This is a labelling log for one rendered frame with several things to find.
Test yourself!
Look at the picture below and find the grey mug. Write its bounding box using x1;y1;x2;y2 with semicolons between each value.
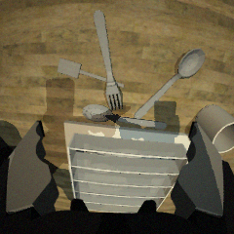
195;104;234;153

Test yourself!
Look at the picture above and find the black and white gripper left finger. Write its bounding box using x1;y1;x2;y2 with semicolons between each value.
0;120;59;234

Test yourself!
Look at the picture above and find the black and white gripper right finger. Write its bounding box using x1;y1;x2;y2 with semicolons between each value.
171;121;234;234

